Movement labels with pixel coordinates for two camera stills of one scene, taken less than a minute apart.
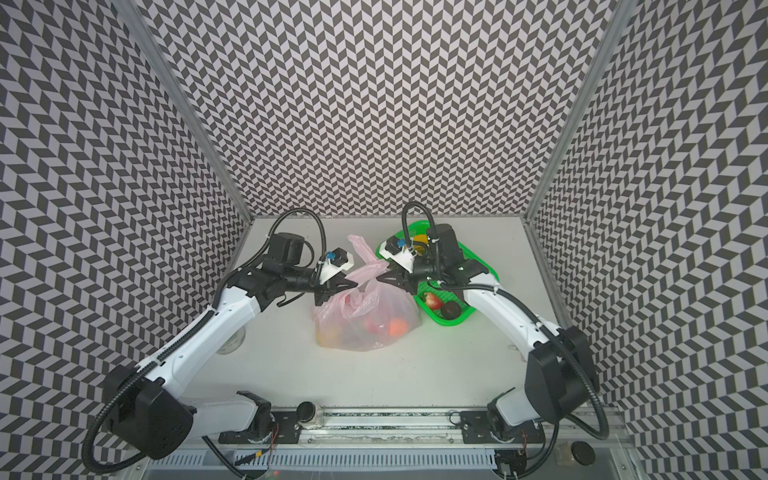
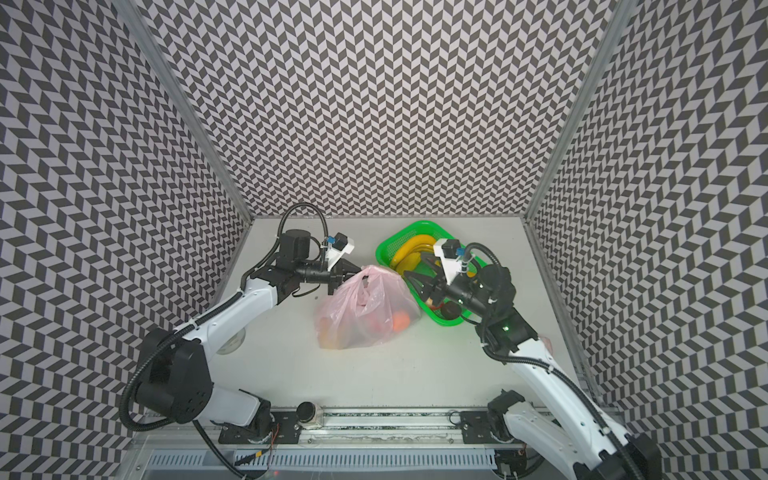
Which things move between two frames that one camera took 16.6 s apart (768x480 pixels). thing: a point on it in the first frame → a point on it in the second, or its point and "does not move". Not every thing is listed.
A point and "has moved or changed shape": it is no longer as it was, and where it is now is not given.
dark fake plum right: [451, 310] does not move
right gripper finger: [395, 276] → [433, 261]
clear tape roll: [234, 343] does not move
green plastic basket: [437, 302] does not move
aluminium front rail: [441, 427] does not move
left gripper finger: [322, 296] → [334, 283]
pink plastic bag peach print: [369, 311] has moved or changed shape
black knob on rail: [305, 411] does not move
